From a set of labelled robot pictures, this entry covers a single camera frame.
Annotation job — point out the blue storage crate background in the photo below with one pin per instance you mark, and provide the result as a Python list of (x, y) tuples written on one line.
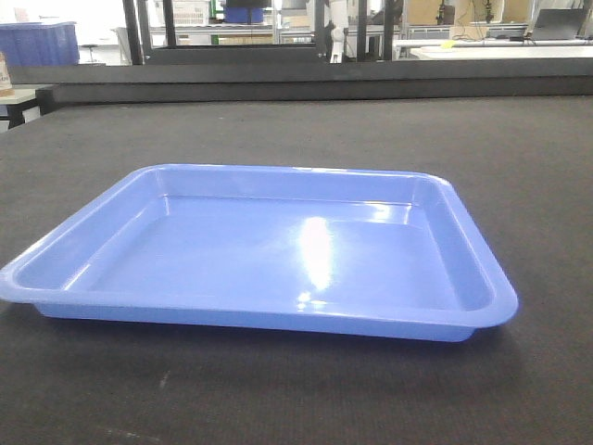
[(37, 44)]

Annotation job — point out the blue plastic tray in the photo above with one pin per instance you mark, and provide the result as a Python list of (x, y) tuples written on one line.
[(368, 253)]

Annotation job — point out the white desk background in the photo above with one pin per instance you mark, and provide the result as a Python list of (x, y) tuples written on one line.
[(493, 49)]

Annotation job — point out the black metal frame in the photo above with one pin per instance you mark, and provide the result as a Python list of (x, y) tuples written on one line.
[(172, 53)]

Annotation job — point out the small side table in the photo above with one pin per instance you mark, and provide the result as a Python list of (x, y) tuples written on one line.
[(18, 108)]

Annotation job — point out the black table edge rail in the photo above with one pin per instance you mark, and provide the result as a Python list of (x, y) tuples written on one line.
[(405, 79)]

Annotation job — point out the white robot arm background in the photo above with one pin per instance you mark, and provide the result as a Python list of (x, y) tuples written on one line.
[(337, 20)]

